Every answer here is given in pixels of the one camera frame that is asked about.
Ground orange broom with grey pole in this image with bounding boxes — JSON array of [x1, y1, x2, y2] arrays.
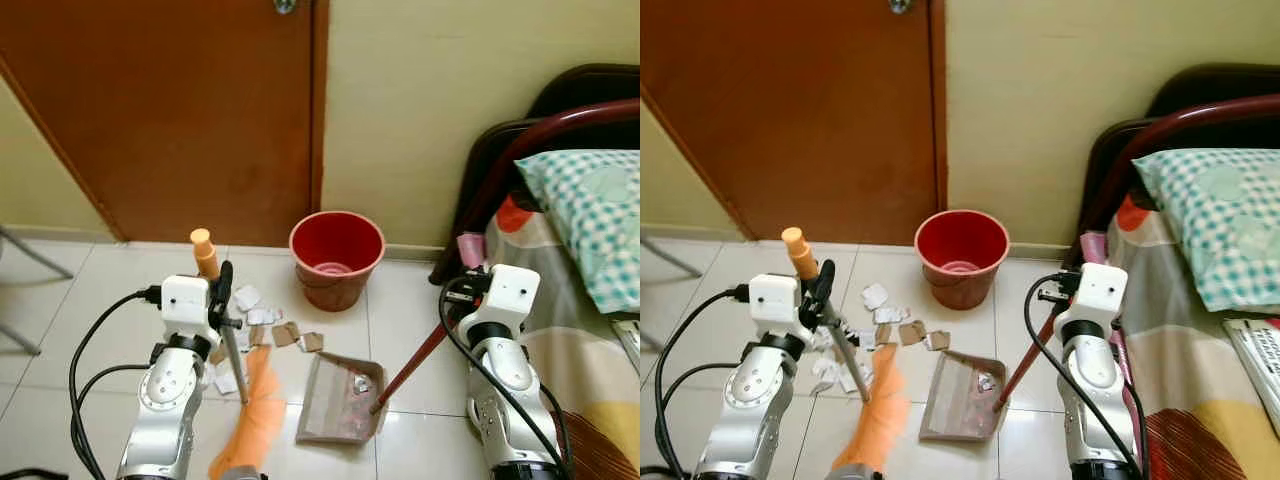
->
[[781, 226, 912, 480], [190, 228, 288, 480]]

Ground brown dustpan with red handle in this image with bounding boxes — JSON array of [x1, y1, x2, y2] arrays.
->
[[295, 320, 450, 446], [919, 308, 1063, 443]]

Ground red plastic bucket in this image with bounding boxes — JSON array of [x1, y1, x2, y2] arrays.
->
[[914, 208, 1011, 311], [289, 210, 387, 313]]

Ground teal checked pillow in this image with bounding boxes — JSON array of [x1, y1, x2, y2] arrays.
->
[[1132, 148, 1280, 314], [513, 148, 641, 315]]

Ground colourful patterned bed sheet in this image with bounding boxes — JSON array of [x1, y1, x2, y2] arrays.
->
[[1104, 205, 1280, 480], [484, 205, 641, 480]]

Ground grey metal chair leg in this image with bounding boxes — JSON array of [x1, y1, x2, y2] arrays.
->
[[640, 234, 703, 279], [0, 226, 75, 357]]

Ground white keyboard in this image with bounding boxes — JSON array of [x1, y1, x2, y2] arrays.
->
[[1221, 316, 1280, 438], [611, 317, 641, 373]]

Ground brown wooden door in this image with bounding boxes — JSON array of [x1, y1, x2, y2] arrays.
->
[[640, 0, 949, 247], [0, 0, 330, 247]]

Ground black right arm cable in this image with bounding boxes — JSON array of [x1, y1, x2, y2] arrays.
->
[[438, 276, 573, 477], [1022, 272, 1147, 477]]

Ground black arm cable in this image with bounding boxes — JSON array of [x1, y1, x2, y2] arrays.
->
[[653, 286, 752, 480], [438, 276, 573, 477], [67, 286, 164, 480], [1022, 272, 1147, 477]]

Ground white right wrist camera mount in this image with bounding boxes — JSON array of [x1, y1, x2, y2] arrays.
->
[[484, 264, 543, 327], [1073, 262, 1130, 323]]

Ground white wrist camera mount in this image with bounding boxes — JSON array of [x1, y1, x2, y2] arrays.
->
[[159, 274, 214, 338], [484, 264, 543, 327], [1073, 262, 1130, 323], [747, 273, 802, 337]]

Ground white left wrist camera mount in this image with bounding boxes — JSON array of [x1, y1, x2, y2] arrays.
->
[[747, 273, 802, 337], [159, 274, 214, 338]]

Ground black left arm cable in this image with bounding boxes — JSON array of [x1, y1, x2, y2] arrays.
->
[[653, 286, 752, 480], [67, 286, 164, 480]]

